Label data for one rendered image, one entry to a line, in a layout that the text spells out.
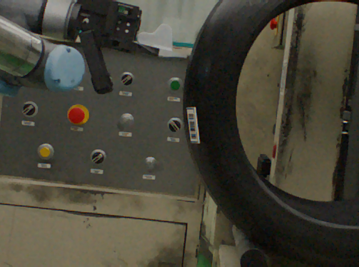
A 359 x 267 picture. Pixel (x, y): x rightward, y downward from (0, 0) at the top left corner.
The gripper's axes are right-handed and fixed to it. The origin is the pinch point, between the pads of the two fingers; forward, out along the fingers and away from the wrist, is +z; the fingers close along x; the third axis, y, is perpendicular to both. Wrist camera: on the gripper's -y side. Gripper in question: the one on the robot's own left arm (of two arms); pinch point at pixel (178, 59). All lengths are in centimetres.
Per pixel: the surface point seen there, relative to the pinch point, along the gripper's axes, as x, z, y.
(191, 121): -10.1, 4.8, -9.9
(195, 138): -10.8, 6.0, -12.5
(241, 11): -11.6, 8.6, 9.9
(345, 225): -12.3, 33.8, -20.7
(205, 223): 456, 32, -94
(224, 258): 7.4, 16.9, -34.2
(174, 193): 63, 5, -31
